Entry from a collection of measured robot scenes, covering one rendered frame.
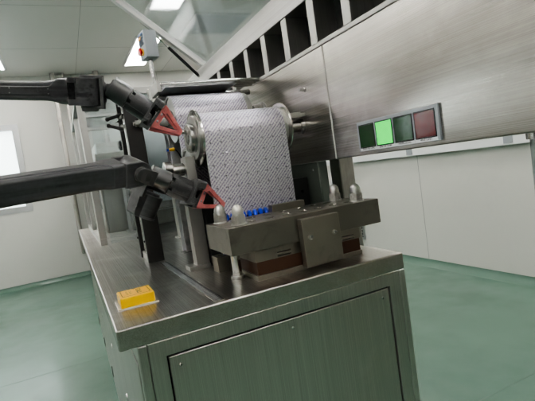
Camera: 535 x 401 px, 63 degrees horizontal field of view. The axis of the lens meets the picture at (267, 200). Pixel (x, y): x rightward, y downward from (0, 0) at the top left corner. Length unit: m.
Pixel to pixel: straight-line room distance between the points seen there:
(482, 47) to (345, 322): 0.61
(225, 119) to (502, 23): 0.66
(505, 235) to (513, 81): 3.07
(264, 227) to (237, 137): 0.30
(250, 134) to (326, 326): 0.52
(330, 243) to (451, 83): 0.42
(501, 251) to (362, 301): 2.91
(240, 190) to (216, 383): 0.48
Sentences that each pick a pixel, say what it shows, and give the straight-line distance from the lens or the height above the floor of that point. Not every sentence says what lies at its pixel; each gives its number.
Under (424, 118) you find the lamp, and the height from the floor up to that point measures 1.20.
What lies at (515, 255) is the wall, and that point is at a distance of 3.83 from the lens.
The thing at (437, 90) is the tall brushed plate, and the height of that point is 1.24.
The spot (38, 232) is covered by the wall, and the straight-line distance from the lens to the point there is 6.65.
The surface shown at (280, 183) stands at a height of 1.10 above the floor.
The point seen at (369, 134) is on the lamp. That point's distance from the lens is 1.04.
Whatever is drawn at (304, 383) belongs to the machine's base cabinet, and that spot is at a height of 0.68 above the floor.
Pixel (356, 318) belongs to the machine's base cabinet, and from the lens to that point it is 1.04.
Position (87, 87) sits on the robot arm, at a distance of 1.15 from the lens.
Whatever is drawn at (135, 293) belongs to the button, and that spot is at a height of 0.92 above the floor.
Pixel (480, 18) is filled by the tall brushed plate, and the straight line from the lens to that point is 0.85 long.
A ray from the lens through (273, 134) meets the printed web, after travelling 1.19.
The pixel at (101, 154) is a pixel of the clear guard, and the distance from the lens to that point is 2.11.
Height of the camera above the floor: 1.15
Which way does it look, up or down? 4 degrees down
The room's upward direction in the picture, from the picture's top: 8 degrees counter-clockwise
